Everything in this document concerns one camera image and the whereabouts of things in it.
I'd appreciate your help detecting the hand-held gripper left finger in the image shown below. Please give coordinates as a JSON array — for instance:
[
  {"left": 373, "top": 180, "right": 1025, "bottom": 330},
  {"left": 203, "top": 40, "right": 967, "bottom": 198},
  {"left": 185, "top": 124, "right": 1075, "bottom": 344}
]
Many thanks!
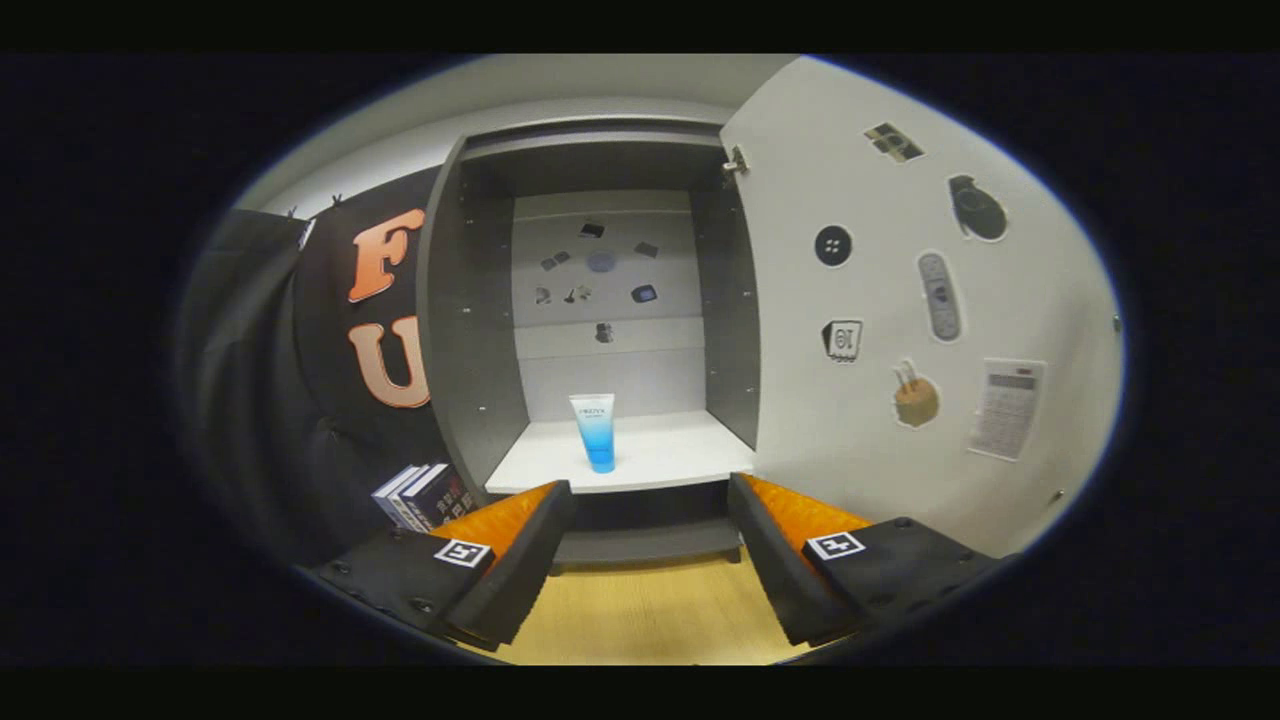
[{"left": 313, "top": 479, "right": 578, "bottom": 653}]

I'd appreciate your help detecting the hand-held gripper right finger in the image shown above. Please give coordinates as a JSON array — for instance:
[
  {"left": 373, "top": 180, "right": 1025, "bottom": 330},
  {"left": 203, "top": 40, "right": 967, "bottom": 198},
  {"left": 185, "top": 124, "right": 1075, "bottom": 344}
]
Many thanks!
[{"left": 727, "top": 472, "right": 1004, "bottom": 648}]

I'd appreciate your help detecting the white cabinet door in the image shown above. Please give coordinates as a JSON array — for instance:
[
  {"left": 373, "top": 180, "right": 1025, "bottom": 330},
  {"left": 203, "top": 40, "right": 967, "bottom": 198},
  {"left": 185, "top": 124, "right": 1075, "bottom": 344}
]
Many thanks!
[{"left": 720, "top": 55, "right": 1126, "bottom": 561}]

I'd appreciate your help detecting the blue and white tube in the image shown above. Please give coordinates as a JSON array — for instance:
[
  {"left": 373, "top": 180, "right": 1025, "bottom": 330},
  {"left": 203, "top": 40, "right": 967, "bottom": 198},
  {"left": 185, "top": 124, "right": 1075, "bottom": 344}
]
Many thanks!
[{"left": 569, "top": 393, "right": 616, "bottom": 474}]

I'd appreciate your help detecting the grey cabinet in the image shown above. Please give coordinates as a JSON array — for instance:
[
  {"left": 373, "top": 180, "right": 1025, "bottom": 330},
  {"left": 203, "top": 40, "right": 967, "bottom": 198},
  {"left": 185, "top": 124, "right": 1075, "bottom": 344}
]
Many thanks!
[{"left": 415, "top": 118, "right": 761, "bottom": 576}]

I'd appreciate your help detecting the black backdrop cloth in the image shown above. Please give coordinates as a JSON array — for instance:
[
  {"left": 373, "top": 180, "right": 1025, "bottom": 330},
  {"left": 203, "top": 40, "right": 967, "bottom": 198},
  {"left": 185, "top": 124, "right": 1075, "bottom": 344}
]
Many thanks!
[{"left": 175, "top": 165, "right": 466, "bottom": 566}]

